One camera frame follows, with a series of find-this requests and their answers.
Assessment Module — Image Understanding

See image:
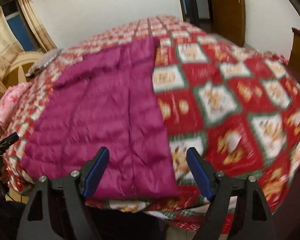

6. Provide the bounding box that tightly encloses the window with blue pane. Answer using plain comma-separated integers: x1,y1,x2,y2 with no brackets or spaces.
2,0,41,51

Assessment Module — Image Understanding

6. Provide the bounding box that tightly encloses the striped grey pillow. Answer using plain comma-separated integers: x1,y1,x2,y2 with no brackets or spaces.
25,48,63,77

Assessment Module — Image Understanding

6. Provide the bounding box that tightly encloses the cream wooden headboard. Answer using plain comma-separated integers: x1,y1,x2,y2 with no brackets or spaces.
0,51,43,99

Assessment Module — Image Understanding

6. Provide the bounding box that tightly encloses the red patterned bed quilt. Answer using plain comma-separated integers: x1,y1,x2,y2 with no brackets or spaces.
5,16,300,230

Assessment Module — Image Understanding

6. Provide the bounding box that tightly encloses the magenta puffer jacket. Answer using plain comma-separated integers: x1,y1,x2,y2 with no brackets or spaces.
20,36,178,199

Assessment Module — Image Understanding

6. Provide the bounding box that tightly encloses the beige patterned curtain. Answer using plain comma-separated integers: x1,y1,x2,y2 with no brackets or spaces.
0,0,56,95

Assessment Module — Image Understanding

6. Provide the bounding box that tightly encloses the pink folded blanket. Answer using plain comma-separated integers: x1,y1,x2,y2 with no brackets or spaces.
0,82,32,136

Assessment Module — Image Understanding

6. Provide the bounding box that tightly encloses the brown wooden door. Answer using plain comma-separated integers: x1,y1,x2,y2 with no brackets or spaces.
211,0,245,47

